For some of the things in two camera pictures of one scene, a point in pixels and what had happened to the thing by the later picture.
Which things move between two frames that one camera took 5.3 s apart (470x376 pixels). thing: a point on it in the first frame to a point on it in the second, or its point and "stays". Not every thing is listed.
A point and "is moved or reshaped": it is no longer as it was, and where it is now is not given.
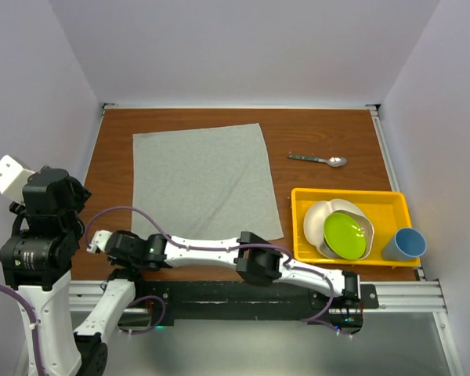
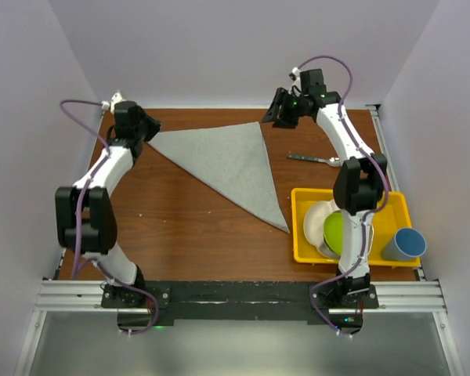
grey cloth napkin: [206, 182] is moved or reshaped
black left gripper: [81, 194] to [154, 124]
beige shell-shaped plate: [316, 215] stays
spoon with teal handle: [332, 161] stays
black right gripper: [120, 262] to [280, 99]
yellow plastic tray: [388, 211] stays
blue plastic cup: [407, 244] stays
